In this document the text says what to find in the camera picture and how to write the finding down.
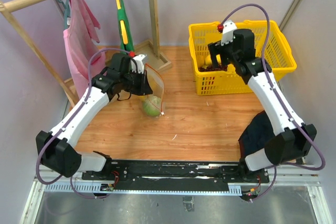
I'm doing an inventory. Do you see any green cabbage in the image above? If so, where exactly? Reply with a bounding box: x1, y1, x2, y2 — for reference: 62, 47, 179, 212
142, 95, 162, 117

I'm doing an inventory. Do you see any clear zip top bag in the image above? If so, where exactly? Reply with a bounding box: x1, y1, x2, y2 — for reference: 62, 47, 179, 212
142, 63, 164, 116

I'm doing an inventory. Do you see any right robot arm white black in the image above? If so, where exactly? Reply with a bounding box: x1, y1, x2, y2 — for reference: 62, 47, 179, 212
208, 23, 317, 182

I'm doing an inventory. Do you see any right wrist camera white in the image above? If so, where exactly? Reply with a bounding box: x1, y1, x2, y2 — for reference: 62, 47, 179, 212
217, 20, 237, 46

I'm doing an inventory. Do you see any aluminium frame rail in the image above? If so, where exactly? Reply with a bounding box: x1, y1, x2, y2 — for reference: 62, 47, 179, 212
20, 166, 335, 223

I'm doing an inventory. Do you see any dark navy cloth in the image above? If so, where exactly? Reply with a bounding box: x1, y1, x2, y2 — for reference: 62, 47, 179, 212
238, 111, 275, 158

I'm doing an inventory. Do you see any yellow plastic basket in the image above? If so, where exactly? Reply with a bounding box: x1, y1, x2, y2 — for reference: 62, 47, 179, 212
188, 19, 298, 97

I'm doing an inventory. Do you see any yellow hanger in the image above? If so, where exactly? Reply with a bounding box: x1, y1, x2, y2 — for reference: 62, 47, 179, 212
115, 0, 130, 47

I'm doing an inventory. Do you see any green shirt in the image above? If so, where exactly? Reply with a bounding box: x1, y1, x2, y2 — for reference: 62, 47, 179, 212
115, 0, 134, 51

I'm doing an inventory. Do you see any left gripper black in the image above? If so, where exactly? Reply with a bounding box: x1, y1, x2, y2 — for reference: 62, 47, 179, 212
121, 69, 153, 96

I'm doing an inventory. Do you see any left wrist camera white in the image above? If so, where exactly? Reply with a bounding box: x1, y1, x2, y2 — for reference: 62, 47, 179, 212
128, 52, 149, 74

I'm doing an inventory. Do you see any teal hanger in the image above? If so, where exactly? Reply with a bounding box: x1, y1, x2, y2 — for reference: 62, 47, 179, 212
56, 0, 71, 30

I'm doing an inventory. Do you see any wooden clothes rack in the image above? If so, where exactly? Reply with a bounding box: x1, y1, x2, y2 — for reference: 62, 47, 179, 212
0, 0, 173, 109

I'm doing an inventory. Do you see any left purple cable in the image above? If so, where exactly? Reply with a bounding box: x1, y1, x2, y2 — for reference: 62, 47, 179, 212
35, 48, 132, 200

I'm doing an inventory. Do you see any yellow bell pepper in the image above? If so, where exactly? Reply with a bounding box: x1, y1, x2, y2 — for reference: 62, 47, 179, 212
147, 75, 160, 90

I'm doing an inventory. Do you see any yellow mango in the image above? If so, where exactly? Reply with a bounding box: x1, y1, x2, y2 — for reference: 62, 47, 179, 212
204, 55, 212, 67

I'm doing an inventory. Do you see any dark red grapes bunch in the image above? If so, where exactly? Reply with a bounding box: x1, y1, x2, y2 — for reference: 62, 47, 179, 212
198, 65, 228, 72

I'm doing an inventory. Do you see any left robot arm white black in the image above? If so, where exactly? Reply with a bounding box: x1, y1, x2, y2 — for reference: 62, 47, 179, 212
36, 53, 153, 180

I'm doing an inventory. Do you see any pink shirt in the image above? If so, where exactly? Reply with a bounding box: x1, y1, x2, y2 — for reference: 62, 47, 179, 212
63, 0, 106, 97

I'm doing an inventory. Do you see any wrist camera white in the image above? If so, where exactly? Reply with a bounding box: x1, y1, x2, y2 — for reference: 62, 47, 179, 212
217, 20, 237, 46
128, 52, 149, 74

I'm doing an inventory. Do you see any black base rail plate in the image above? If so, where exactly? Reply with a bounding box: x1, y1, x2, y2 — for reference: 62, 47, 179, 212
81, 159, 269, 193

